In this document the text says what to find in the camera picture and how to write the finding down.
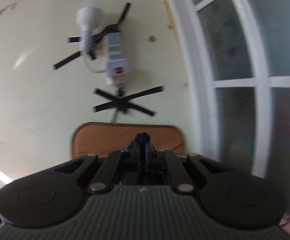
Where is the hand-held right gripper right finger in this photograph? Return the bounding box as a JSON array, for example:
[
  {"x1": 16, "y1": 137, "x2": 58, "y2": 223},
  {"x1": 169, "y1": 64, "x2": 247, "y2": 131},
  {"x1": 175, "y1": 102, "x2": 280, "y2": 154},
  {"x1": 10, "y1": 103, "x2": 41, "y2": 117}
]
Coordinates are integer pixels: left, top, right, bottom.
[{"x1": 145, "y1": 133, "x2": 231, "y2": 193}]

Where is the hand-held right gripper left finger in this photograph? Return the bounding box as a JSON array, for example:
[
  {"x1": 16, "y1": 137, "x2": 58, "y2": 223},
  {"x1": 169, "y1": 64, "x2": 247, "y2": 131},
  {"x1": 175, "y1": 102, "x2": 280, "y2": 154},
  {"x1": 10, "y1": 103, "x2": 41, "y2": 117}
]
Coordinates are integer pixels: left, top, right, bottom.
[{"x1": 54, "y1": 132, "x2": 145, "y2": 193}]

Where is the brown padded cushion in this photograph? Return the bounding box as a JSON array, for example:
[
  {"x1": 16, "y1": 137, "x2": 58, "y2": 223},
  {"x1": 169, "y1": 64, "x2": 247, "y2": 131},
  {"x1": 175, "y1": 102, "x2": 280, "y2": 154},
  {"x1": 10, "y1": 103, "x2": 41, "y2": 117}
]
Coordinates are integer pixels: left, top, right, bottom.
[{"x1": 71, "y1": 122, "x2": 186, "y2": 159}]

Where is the white power strip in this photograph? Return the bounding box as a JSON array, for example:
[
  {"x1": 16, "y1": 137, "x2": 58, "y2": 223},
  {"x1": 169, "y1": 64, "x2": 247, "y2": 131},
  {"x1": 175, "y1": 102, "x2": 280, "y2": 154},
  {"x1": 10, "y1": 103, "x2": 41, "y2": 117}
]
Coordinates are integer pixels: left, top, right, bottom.
[{"x1": 104, "y1": 29, "x2": 131, "y2": 85}]

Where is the white light bulb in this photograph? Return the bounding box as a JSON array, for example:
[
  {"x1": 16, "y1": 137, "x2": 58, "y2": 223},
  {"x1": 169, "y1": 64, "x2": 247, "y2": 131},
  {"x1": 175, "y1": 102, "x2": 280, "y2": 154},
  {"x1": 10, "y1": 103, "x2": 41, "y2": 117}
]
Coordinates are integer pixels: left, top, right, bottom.
[{"x1": 75, "y1": 0, "x2": 105, "y2": 53}]

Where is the white cable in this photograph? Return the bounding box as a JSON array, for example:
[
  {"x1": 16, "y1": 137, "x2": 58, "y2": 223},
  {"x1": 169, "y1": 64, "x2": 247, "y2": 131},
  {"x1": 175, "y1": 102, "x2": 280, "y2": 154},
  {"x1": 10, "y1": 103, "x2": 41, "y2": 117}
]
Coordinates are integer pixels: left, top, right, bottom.
[{"x1": 82, "y1": 52, "x2": 108, "y2": 74}]

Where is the white window frame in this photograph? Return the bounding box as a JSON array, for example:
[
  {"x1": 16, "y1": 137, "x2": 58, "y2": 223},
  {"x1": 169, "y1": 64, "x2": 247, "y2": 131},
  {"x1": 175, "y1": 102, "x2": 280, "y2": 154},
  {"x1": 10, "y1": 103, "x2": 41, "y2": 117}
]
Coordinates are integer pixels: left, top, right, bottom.
[{"x1": 160, "y1": 0, "x2": 290, "y2": 178}]

